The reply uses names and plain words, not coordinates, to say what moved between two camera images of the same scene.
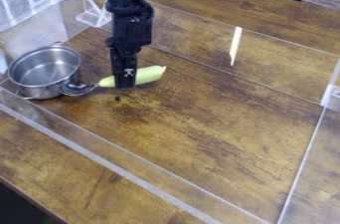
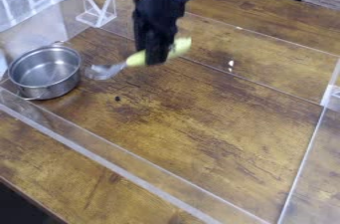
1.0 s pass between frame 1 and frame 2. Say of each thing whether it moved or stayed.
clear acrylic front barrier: stayed
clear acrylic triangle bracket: stayed
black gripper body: moved
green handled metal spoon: moved
